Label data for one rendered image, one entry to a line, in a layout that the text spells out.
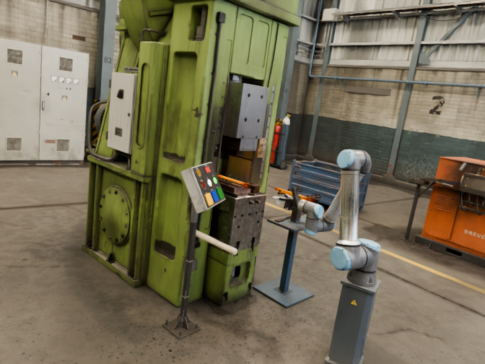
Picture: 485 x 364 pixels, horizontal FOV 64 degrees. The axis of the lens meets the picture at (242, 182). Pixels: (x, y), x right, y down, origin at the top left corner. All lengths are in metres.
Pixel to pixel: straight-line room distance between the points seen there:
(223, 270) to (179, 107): 1.32
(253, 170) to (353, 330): 1.48
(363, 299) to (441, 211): 3.50
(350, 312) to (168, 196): 1.60
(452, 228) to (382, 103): 5.79
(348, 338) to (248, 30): 2.28
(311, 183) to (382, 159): 4.33
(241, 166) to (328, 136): 8.69
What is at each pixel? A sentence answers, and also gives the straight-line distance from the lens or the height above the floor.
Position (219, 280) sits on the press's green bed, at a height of 0.21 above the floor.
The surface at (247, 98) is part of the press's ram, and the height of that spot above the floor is 1.66.
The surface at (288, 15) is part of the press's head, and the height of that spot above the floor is 2.35.
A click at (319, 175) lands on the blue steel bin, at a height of 0.55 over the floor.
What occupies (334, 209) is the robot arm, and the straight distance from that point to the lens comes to 2.74.
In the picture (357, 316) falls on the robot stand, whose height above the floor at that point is 0.40.
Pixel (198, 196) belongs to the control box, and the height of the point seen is 1.03.
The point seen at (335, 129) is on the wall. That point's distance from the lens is 11.85.
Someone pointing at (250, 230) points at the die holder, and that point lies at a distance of 3.21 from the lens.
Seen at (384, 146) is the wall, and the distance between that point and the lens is 10.99.
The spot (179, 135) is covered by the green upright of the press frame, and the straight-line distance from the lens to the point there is 3.07.
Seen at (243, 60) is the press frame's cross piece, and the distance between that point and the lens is 3.10.
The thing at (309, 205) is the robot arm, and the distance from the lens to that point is 2.71.
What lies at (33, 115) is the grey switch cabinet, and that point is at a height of 0.90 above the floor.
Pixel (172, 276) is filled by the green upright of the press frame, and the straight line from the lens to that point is 3.22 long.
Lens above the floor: 1.64
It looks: 12 degrees down
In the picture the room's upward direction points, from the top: 8 degrees clockwise
